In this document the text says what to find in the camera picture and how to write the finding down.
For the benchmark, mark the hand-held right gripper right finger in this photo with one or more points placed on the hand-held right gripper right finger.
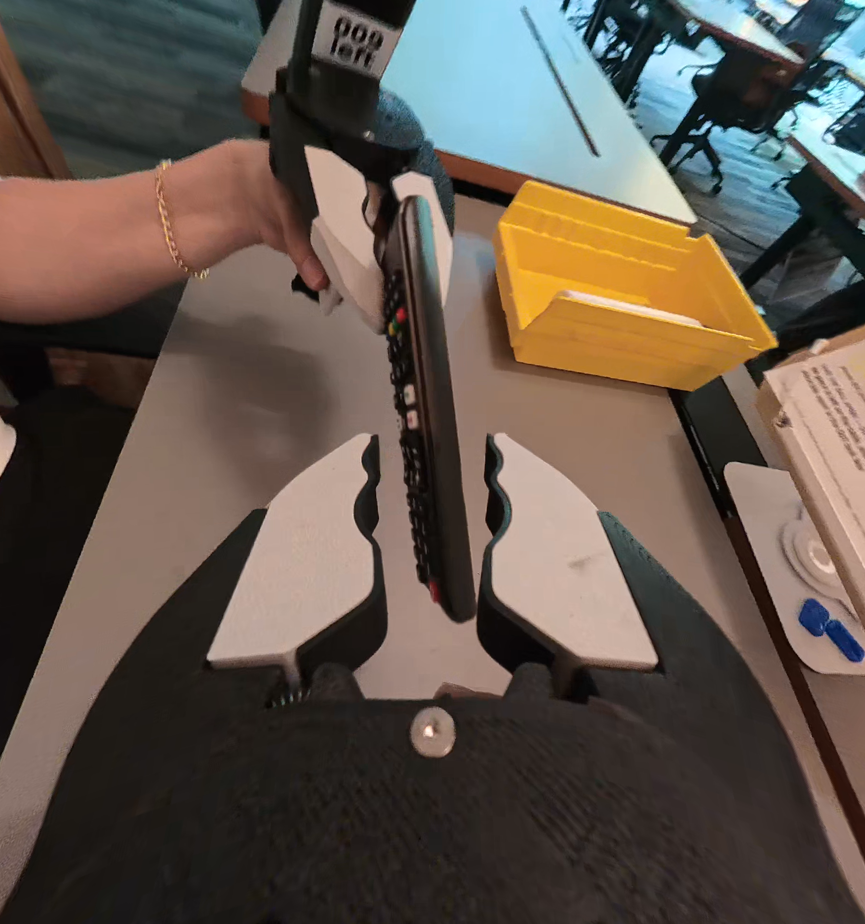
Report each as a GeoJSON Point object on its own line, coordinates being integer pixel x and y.
{"type": "Point", "coordinates": [563, 578]}

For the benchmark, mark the white round disc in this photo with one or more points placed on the white round disc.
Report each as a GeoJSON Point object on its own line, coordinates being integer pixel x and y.
{"type": "Point", "coordinates": [808, 556]}

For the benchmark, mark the black office chair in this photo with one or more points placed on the black office chair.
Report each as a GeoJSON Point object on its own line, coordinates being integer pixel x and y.
{"type": "Point", "coordinates": [736, 94]}

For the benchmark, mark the small blue plastic piece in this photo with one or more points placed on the small blue plastic piece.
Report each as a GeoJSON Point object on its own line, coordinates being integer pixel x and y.
{"type": "Point", "coordinates": [834, 635]}

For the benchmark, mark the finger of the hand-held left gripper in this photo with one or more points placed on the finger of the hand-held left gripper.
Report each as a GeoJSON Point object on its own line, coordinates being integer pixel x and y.
{"type": "Point", "coordinates": [346, 231]}
{"type": "Point", "coordinates": [440, 217]}

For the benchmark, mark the black remote control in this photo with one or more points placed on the black remote control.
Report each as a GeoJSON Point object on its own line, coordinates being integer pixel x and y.
{"type": "Point", "coordinates": [433, 433]}

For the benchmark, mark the person's left hand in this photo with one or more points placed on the person's left hand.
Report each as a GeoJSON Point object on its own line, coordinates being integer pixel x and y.
{"type": "Point", "coordinates": [252, 195]}

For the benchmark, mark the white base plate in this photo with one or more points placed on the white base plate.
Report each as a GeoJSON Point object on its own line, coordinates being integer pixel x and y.
{"type": "Point", "coordinates": [757, 506]}

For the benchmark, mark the printed instruction sheet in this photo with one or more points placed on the printed instruction sheet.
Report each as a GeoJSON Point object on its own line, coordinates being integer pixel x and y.
{"type": "Point", "coordinates": [851, 448]}

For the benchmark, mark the wood-edged work table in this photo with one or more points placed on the wood-edged work table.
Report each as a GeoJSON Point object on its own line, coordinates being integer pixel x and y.
{"type": "Point", "coordinates": [462, 87]}
{"type": "Point", "coordinates": [851, 181]}
{"type": "Point", "coordinates": [736, 22]}

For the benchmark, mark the person's left forearm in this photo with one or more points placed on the person's left forearm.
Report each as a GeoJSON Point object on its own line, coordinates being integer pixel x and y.
{"type": "Point", "coordinates": [72, 246]}

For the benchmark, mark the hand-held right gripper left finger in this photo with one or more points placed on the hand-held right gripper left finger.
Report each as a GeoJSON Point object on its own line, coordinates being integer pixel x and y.
{"type": "Point", "coordinates": [296, 578]}

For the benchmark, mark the yellow plastic bin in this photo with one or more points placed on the yellow plastic bin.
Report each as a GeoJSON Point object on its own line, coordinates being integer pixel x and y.
{"type": "Point", "coordinates": [606, 354]}

